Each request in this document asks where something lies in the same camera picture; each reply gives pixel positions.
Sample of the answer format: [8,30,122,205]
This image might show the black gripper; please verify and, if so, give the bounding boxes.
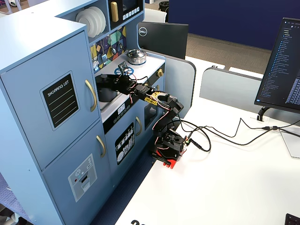
[104,75,138,96]

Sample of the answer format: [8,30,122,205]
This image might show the gray round lid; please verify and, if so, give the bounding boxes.
[95,74,118,90]

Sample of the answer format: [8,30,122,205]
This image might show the shiny steel pot lid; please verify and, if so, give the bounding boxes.
[125,48,146,59]

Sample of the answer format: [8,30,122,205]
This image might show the gray plastic pot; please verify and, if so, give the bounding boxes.
[95,81,118,103]

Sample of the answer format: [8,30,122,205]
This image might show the blue burner print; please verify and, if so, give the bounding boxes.
[114,66,134,76]

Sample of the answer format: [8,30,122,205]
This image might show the steel skimmer spoon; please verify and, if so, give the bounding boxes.
[92,45,99,71]

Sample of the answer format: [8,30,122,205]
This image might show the steel slotted spatula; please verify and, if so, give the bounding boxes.
[100,38,108,63]

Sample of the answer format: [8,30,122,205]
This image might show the steel ladle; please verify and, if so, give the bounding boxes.
[109,35,117,55]

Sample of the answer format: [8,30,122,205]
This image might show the blue oven door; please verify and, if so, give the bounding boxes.
[143,78,165,132]

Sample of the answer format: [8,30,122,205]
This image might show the black shopping list board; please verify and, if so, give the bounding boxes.
[39,70,80,131]

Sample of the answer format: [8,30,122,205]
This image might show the white toy plate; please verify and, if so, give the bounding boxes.
[82,8,101,36]
[75,10,96,38]
[88,6,106,33]

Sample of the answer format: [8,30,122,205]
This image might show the black Dell monitor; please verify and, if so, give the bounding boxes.
[137,21,189,60]

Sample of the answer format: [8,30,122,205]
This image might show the gray desk divider panel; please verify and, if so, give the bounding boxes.
[164,56,196,119]
[199,67,300,125]

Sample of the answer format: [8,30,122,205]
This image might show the blue dishwasher door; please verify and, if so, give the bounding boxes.
[104,110,145,186]

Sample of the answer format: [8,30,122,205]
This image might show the white chair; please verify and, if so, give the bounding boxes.
[143,8,167,23]

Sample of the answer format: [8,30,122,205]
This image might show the black toy microwave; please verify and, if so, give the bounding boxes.
[107,0,144,30]

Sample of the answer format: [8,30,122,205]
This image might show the black trash bin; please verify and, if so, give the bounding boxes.
[158,1,170,15]

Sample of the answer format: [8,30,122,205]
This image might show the blue fridge door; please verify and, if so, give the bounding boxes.
[0,30,101,171]

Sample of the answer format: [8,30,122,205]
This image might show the blue wooden toy kitchen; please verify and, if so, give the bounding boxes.
[0,0,166,225]

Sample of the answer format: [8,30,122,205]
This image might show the blue freezer door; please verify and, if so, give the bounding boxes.
[42,121,113,225]

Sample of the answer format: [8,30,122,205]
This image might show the gray ice dispenser panel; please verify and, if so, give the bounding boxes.
[67,153,98,203]

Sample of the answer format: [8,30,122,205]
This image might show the monitor with lit screen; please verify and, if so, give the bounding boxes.
[254,17,300,121]

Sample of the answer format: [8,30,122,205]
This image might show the silver flat stand plate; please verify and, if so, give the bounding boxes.
[278,127,300,159]

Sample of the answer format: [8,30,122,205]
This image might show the black keyboard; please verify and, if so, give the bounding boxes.
[285,213,300,225]

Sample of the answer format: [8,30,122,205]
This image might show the gold fridge door handle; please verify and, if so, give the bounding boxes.
[84,79,98,113]

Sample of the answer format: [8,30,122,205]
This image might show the gold dishwasher door handle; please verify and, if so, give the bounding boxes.
[135,116,143,136]

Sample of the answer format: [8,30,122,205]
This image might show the gold freezer door handle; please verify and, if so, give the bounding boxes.
[96,135,106,158]

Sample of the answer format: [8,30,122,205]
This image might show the gold microwave handle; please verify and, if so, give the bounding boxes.
[110,1,119,23]

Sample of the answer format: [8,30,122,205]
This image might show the red robot base mount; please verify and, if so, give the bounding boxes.
[151,150,186,170]

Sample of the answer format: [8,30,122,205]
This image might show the black cable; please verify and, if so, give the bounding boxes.
[180,117,300,146]
[172,118,211,152]

